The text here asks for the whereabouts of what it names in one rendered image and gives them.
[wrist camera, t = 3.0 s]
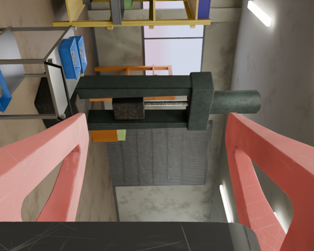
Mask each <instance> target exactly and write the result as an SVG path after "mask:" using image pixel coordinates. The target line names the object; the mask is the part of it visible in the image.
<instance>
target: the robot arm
mask: <svg viewBox="0 0 314 251"><path fill-rule="evenodd" d="M225 143H226V150H227V157H228V164H229V171H230V177H231V182H232V187H233V192H234V197H235V202H236V207H237V212H238V217H239V222H240V223H232V222H75V217H76V212H77V207H78V202H79V198H80V193H81V188H82V183H83V178H84V172H85V165H86V158H87V151H88V144H89V134H88V128H87V122H86V116H85V114H84V113H77V114H75V115H73V116H71V117H69V118H67V119H65V120H63V121H61V122H59V123H57V124H56V125H54V126H52V127H50V128H48V129H46V130H44V131H42V132H40V133H37V134H35V135H33V136H30V137H27V138H25V139H22V140H19V141H17V142H14V143H11V144H9V145H6V146H3V147H1V148H0V251H314V147H312V146H310V145H307V144H304V143H302V142H299V141H296V140H293V139H291V138H288V137H285V136H283V135H280V134H278V133H276V132H273V131H271V130H269V129H267V128H265V127H263V126H261V125H259V124H257V123H255V122H253V121H251V120H250V119H248V118H246V117H244V116H242V115H240V114H238V113H230V114H229V116H228V122H227V128H226V134H225ZM251 159H252V160H253V161H254V162H255V163H256V164H257V165H258V166H259V167H260V168H261V169H262V170H263V171H264V172H265V173H266V174H267V175H268V176H269V177H270V178H271V179H272V180H273V181H274V182H275V183H276V184H277V185H278V186H279V187H280V188H281V189H282V190H283V191H284V192H285V193H286V194H287V195H288V196H289V198H290V200H291V202H292V205H293V211H294V215H293V219H292V222H291V224H290V226H289V229H288V231H287V234H286V233H285V231H284V229H283V227H282V226H281V224H280V222H279V220H278V219H277V217H276V215H275V213H274V212H273V210H272V208H271V206H270V205H269V203H268V201H267V199H266V197H265V195H264V193H263V191H262V189H261V186H260V183H259V180H258V178H257V175H256V172H255V170H254V167H253V164H252V162H251ZM62 160H63V162H62V165H61V168H60V170H59V173H58V176H57V178H56V181H55V184H54V186H53V189H52V192H51V194H50V196H49V198H48V200H47V202H46V203H45V205H44V207H43V209H42V210H41V212H40V214H39V216H38V217H37V219H36V221H35V222H23V221H22V219H21V207H22V203H23V201H24V199H25V197H26V196H27V195H28V194H29V193H30V192H31V191H32V190H33V189H34V188H35V187H36V186H37V185H38V184H39V183H40V182H41V181H42V180H43V179H44V178H45V177H46V176H47V175H48V174H49V173H50V172H51V171H52V170H53V169H54V168H55V167H56V166H57V165H58V164H59V163H60V162H61V161H62Z"/></svg>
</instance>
